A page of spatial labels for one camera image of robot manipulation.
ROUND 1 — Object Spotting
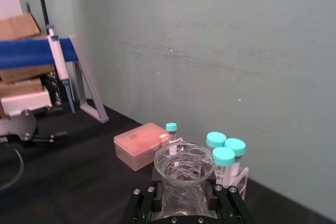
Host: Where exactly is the pink translucent tip box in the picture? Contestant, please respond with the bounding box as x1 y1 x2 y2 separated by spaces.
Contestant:
113 122 169 172

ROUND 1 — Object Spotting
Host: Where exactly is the black round-edged device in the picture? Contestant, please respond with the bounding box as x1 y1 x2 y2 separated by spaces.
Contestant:
0 109 39 145

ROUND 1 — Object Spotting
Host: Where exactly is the blue and grey pipette stand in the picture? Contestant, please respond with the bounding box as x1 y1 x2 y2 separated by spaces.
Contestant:
0 34 110 124

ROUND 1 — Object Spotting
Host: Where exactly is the small tube with teal cap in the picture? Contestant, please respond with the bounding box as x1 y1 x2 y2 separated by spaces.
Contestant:
165 122 179 156

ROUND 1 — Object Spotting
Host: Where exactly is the clear acrylic tube rack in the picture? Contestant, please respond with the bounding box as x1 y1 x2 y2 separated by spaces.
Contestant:
213 165 249 201

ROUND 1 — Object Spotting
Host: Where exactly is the thin curved black cable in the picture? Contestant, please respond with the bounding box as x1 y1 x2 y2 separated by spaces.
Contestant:
0 147 25 192

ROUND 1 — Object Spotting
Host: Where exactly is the large tube with teal cap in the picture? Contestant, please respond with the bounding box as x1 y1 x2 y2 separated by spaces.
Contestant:
224 137 247 167
205 131 227 148
212 146 236 183

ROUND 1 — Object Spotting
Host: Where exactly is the white box-shaped device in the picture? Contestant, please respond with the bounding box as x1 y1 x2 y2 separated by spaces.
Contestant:
0 88 53 120

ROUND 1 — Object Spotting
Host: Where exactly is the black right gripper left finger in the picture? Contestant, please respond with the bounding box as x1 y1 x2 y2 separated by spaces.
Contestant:
122 167 165 224

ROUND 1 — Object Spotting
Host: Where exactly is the black cable with plugs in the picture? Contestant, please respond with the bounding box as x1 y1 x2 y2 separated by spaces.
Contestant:
25 130 68 147

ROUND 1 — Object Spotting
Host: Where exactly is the black upright pole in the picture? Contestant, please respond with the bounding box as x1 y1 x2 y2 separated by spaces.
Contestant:
36 0 51 37

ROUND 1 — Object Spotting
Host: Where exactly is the clear plastic beaker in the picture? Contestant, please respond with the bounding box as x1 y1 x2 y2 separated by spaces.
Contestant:
153 141 215 220

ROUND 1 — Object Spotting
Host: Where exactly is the white and blue pipette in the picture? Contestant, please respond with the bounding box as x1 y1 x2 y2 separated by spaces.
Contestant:
45 24 76 114

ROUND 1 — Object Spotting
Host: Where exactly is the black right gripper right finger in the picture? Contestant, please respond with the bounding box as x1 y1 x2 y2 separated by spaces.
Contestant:
207 178 253 224

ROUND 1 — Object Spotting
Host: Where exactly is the black table cloth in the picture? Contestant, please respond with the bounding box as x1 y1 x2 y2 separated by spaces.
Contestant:
0 98 336 224

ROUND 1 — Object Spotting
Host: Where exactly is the flat brown cardboard box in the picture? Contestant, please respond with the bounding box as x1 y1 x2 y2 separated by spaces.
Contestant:
0 63 56 98

